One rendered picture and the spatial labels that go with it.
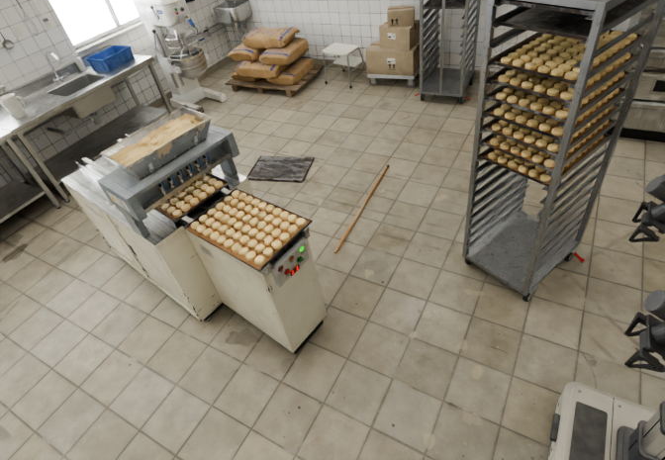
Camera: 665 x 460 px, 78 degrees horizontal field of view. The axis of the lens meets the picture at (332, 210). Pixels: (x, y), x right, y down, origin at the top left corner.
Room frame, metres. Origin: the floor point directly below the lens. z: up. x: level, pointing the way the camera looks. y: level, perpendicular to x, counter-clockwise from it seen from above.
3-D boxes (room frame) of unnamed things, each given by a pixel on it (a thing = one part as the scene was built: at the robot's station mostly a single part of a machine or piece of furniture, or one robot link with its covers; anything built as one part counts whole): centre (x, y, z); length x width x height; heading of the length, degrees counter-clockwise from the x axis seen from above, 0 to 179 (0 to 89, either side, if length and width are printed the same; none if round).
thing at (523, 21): (1.83, -1.24, 1.68); 0.60 x 0.40 x 0.02; 122
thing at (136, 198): (2.11, 0.87, 1.01); 0.72 x 0.33 x 0.34; 134
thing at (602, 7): (1.48, -1.09, 0.97); 0.03 x 0.03 x 1.70; 32
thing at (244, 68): (5.59, 0.58, 0.32); 0.72 x 0.42 x 0.17; 58
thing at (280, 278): (1.49, 0.27, 0.77); 0.24 x 0.04 x 0.14; 134
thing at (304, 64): (5.61, 0.19, 0.19); 0.72 x 0.42 x 0.15; 148
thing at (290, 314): (1.75, 0.52, 0.45); 0.70 x 0.34 x 0.90; 44
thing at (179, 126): (2.11, 0.87, 1.28); 0.54 x 0.27 x 0.06; 134
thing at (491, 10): (1.86, -0.85, 0.97); 0.03 x 0.03 x 1.70; 32
